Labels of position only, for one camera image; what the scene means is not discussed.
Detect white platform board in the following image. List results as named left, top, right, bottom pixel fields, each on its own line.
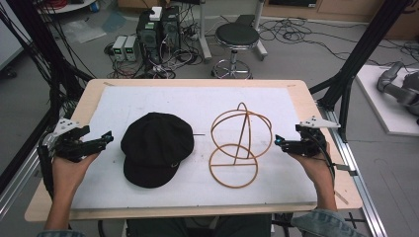
left=355, top=63, right=419, bottom=138

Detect grey bench power supply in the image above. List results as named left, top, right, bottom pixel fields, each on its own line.
left=124, top=35, right=140, bottom=62
left=111, top=35, right=128, bottom=62

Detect white desk leg frame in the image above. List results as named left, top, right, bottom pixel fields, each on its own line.
left=197, top=0, right=269, bottom=63

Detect white box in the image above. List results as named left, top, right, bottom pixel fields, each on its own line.
left=148, top=6, right=163, bottom=22

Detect black round stool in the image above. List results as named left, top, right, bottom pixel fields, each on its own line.
left=210, top=22, right=262, bottom=80

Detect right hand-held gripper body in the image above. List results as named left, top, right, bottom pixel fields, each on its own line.
left=294, top=116, right=342, bottom=158

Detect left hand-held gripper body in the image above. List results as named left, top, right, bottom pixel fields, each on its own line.
left=42, top=118, right=100, bottom=164

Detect wooden table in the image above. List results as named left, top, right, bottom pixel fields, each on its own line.
left=24, top=78, right=364, bottom=223

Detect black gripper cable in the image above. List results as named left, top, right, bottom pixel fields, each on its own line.
left=37, top=140, right=56, bottom=200
left=309, top=132, right=336, bottom=182

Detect aluminium rail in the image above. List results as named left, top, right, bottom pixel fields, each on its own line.
left=0, top=144, right=50, bottom=221
left=316, top=104, right=389, bottom=237

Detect person's legs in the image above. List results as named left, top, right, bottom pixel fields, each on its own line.
left=126, top=213, right=273, bottom=237

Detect white table mat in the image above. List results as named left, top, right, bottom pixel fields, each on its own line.
left=70, top=85, right=318, bottom=210

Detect black floor cables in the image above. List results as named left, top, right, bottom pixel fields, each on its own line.
left=258, top=16, right=419, bottom=67

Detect tan wire hat stand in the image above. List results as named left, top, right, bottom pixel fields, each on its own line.
left=209, top=101, right=274, bottom=190

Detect black cap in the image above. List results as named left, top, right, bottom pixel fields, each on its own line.
left=120, top=112, right=196, bottom=190

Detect person's left hand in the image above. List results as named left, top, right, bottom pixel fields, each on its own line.
left=51, top=151, right=101, bottom=198

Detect black frame post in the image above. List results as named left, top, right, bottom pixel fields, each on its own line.
left=308, top=0, right=414, bottom=143
left=0, top=0, right=95, bottom=124

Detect black computer tower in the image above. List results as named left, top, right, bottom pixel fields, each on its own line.
left=135, top=10, right=163, bottom=64
left=160, top=5, right=182, bottom=53

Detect person's right hand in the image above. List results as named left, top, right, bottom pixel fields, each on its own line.
left=288, top=150, right=334, bottom=194

